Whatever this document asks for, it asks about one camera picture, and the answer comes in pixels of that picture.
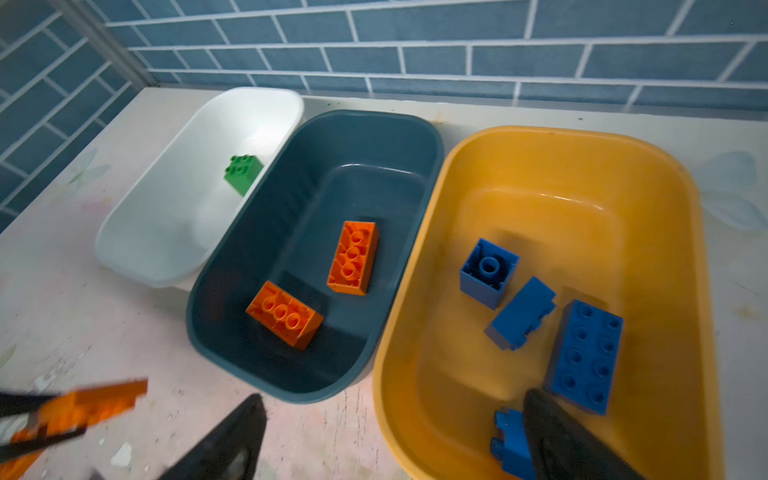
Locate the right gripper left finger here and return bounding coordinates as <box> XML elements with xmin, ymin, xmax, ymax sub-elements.
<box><xmin>160</xmin><ymin>394</ymin><xmax>267</xmax><ymax>480</ymax></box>

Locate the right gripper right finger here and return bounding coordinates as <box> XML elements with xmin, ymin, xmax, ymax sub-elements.
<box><xmin>523</xmin><ymin>388</ymin><xmax>641</xmax><ymax>479</ymax></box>

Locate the green square brick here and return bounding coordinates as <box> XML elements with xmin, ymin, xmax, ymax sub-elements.
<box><xmin>224</xmin><ymin>155</ymin><xmax>264</xmax><ymax>197</ymax></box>

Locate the dark teal plastic bin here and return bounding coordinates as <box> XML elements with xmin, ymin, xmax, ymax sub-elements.
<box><xmin>186</xmin><ymin>110</ymin><xmax>445</xmax><ymax>404</ymax></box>

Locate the white plastic bin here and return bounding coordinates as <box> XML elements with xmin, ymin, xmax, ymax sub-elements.
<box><xmin>95</xmin><ymin>87</ymin><xmax>304</xmax><ymax>290</ymax></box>

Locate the small blue brick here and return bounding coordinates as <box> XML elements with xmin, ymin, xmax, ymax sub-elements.
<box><xmin>459</xmin><ymin>238</ymin><xmax>520</xmax><ymax>310</ymax></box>

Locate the blue long brick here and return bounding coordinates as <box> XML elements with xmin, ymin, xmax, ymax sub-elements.
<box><xmin>543</xmin><ymin>300</ymin><xmax>624</xmax><ymax>416</ymax></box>

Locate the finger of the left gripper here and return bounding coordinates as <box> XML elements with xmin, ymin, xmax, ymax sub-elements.
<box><xmin>0</xmin><ymin>391</ymin><xmax>58</xmax><ymax>418</ymax></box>
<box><xmin>0</xmin><ymin>425</ymin><xmax>87</xmax><ymax>463</ymax></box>

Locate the yellow plastic bin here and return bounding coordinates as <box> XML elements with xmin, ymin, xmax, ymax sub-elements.
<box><xmin>373</xmin><ymin>126</ymin><xmax>724</xmax><ymax>479</ymax></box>

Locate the orange brick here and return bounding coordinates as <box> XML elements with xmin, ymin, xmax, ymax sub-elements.
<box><xmin>1</xmin><ymin>378</ymin><xmax>148</xmax><ymax>479</ymax></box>
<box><xmin>326</xmin><ymin>221</ymin><xmax>379</xmax><ymax>296</ymax></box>
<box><xmin>246</xmin><ymin>281</ymin><xmax>324</xmax><ymax>351</ymax></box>

